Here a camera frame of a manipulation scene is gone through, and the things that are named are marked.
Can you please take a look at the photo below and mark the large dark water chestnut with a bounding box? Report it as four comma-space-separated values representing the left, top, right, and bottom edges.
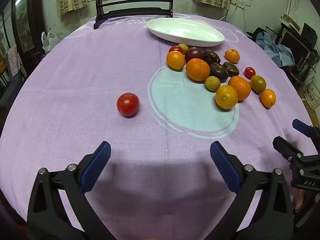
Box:
209, 62, 229, 83

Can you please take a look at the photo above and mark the white power cable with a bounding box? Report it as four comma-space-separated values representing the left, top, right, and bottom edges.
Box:
219, 4, 238, 22

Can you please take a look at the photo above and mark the orange mandarin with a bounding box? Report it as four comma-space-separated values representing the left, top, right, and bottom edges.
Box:
186, 58, 211, 82
228, 76, 251, 101
224, 49, 240, 64

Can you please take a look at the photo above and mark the small dark water chestnut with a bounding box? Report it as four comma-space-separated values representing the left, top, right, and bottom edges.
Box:
202, 50, 221, 64

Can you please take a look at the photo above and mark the white oval plate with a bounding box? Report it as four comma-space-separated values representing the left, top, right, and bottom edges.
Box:
146, 18, 225, 48

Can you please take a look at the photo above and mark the person's right hand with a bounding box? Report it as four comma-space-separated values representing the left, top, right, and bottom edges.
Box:
294, 189, 305, 211

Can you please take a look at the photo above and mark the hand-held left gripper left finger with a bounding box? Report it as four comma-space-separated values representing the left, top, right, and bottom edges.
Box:
27, 141, 112, 240

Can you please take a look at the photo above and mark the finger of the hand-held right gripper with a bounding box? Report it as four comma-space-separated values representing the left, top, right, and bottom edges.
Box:
292, 119, 320, 139
272, 136, 305, 165

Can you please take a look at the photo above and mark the green orange kumquat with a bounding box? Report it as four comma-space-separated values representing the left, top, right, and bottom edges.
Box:
250, 75, 267, 93

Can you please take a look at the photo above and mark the black monitor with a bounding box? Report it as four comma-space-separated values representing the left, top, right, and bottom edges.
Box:
280, 29, 312, 63

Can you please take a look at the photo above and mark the black speaker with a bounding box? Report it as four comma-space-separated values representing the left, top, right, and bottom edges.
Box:
301, 22, 318, 48

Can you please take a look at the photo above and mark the pink towel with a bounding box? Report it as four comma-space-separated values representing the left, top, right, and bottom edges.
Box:
7, 45, 22, 77

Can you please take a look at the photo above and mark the dark red plum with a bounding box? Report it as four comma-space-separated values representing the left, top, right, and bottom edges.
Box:
185, 47, 203, 62

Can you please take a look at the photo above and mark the white plastic bag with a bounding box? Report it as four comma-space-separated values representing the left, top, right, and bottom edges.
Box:
41, 30, 60, 54

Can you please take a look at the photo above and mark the black round painted table screen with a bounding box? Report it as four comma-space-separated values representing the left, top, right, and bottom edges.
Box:
94, 0, 175, 30

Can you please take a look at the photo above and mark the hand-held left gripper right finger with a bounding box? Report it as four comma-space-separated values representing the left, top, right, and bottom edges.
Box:
209, 141, 294, 240

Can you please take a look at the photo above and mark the dark framed painting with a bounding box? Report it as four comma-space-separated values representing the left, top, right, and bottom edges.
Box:
11, 0, 45, 55

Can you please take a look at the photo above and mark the blue cloth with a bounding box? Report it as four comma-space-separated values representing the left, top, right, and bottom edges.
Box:
256, 31, 295, 68

